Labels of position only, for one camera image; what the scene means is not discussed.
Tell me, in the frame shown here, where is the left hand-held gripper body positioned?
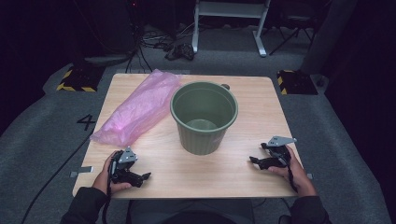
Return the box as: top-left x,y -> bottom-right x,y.
107,147 -> 139,185

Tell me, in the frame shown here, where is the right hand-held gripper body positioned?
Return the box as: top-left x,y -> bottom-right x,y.
265,135 -> 298,168

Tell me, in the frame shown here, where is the pink plastic trash bag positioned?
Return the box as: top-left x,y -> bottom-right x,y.
90,68 -> 182,147

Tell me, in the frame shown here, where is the green plastic trash bin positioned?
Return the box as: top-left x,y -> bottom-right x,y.
169,81 -> 239,156

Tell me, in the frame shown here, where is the person's right hand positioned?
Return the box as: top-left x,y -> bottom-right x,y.
267,146 -> 318,198

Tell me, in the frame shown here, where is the person's left hand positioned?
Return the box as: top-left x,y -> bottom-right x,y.
92,150 -> 134,197

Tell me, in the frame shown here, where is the person's lap dark clothing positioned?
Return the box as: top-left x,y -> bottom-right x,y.
125,199 -> 257,224

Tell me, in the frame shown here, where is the black yellow striped floor block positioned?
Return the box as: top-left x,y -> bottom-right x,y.
276,69 -> 319,96
56,64 -> 106,93

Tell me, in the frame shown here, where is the grey round stand base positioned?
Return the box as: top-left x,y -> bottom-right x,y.
83,53 -> 134,67

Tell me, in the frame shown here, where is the black tangled gear pile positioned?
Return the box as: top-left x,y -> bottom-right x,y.
163,42 -> 196,62

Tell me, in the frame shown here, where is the black folding stand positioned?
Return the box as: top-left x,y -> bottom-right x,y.
268,8 -> 316,57

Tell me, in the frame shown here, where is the grey curtain column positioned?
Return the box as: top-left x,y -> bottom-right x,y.
299,0 -> 360,76

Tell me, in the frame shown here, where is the white metal desk stand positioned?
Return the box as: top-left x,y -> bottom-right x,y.
191,0 -> 273,58

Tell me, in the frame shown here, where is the right hand-held gripper black cable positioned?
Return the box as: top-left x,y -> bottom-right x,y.
286,163 -> 299,193

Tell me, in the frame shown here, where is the hand-held gripper black cable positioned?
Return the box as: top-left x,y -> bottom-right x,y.
286,163 -> 299,193
102,174 -> 114,224

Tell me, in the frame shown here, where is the left hand-held gripper black cable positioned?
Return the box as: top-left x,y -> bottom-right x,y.
102,174 -> 114,224

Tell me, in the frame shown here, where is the black floor cable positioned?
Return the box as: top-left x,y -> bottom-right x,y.
20,130 -> 95,224

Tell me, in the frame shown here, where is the black cable bundle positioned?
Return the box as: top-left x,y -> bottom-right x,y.
124,24 -> 177,75

